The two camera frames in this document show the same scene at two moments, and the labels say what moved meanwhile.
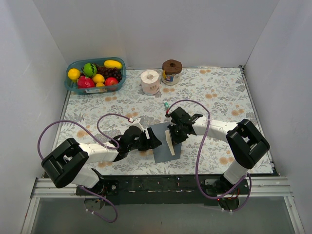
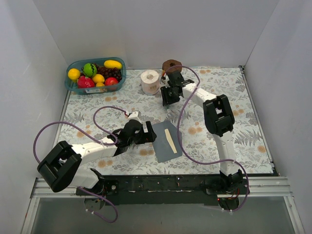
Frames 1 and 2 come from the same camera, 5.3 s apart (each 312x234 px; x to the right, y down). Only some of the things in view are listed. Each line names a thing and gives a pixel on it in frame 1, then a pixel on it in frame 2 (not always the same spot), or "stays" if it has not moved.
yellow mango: (112, 64) stays
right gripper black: (176, 130) → (169, 92)
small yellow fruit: (100, 84) stays
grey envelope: (163, 152) stays
